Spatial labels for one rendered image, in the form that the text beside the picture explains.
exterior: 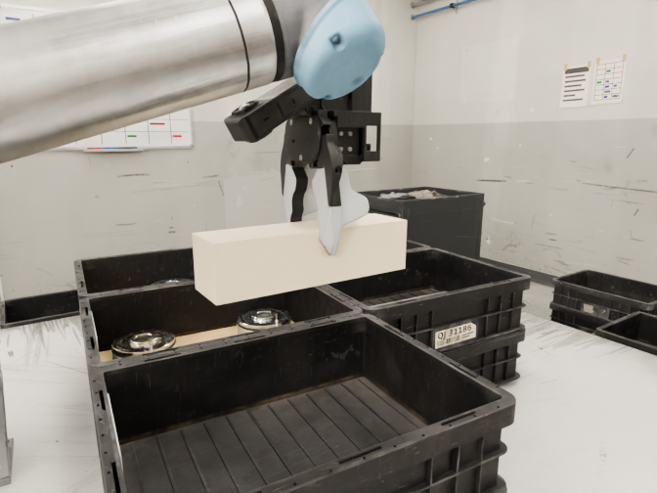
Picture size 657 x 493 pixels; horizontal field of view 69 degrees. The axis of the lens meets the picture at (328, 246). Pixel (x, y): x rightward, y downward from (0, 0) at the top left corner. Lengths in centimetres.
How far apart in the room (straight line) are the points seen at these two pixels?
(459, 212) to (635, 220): 165
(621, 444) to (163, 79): 89
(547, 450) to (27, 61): 86
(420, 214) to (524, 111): 217
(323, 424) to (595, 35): 379
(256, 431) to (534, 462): 45
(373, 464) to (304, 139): 32
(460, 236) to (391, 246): 212
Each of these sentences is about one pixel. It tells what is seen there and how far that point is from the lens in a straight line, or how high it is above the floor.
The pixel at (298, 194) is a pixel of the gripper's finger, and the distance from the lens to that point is 55.
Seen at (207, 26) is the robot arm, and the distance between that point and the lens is 35.
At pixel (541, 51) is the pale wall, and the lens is 440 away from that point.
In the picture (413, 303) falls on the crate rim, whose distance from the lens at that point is 82.
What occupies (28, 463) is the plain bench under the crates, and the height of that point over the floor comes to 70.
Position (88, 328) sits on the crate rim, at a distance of 79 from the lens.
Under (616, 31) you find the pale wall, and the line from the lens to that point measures 412.
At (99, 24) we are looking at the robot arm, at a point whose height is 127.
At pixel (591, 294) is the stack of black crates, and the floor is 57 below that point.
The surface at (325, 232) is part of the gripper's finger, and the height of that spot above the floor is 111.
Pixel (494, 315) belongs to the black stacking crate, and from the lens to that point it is 99.
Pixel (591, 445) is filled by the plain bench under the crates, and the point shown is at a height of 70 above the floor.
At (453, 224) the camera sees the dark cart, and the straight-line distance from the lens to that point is 262.
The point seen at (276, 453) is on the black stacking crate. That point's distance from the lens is 63.
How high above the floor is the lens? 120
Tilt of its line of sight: 13 degrees down
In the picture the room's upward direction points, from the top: straight up
